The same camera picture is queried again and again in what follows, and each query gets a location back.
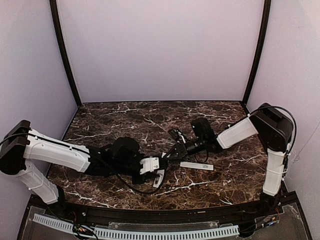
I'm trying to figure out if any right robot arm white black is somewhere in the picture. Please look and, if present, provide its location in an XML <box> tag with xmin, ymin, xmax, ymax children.
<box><xmin>163</xmin><ymin>103</ymin><xmax>297</xmax><ymax>212</ymax></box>

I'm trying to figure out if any black frame post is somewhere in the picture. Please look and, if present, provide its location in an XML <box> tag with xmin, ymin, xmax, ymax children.
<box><xmin>49</xmin><ymin>0</ymin><xmax>82</xmax><ymax>108</ymax></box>
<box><xmin>242</xmin><ymin>0</ymin><xmax>272</xmax><ymax>106</ymax></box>

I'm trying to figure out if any white battery cover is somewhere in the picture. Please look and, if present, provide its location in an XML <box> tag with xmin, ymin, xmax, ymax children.
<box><xmin>180</xmin><ymin>161</ymin><xmax>214</xmax><ymax>171</ymax></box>

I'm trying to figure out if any white remote control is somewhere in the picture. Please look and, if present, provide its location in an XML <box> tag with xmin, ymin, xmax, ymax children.
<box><xmin>152</xmin><ymin>152</ymin><xmax>168</xmax><ymax>189</ymax></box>

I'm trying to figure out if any black left frame post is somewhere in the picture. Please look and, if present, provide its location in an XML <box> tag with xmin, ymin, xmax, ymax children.
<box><xmin>49</xmin><ymin>0</ymin><xmax>82</xmax><ymax>108</ymax></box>

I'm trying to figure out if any black right frame post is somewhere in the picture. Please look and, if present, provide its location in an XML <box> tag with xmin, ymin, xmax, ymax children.
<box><xmin>242</xmin><ymin>0</ymin><xmax>272</xmax><ymax>106</ymax></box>

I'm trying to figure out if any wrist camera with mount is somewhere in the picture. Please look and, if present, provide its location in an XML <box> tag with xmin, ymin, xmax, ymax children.
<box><xmin>139</xmin><ymin>156</ymin><xmax>167</xmax><ymax>175</ymax></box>
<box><xmin>168</xmin><ymin>128</ymin><xmax>190</xmax><ymax>144</ymax></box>

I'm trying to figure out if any small AAA battery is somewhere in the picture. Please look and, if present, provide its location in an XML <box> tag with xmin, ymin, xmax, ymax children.
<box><xmin>153</xmin><ymin>178</ymin><xmax>159</xmax><ymax>188</ymax></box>

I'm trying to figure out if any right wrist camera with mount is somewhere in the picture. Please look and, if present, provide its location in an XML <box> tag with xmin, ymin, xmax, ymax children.
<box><xmin>168</xmin><ymin>128</ymin><xmax>190</xmax><ymax>144</ymax></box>

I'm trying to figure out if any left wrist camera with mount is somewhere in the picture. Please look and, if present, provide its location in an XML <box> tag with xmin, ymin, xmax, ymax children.
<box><xmin>139</xmin><ymin>156</ymin><xmax>167</xmax><ymax>175</ymax></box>

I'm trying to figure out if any grey slotted cable duct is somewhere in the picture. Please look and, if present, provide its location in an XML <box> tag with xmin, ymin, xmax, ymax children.
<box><xmin>32</xmin><ymin>213</ymin><xmax>240</xmax><ymax>240</ymax></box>

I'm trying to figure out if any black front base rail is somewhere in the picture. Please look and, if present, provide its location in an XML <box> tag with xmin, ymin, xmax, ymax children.
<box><xmin>27</xmin><ymin>192</ymin><xmax>297</xmax><ymax>232</ymax></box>

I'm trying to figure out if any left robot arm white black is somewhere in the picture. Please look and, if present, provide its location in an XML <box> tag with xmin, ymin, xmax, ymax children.
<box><xmin>0</xmin><ymin>120</ymin><xmax>159</xmax><ymax>205</ymax></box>

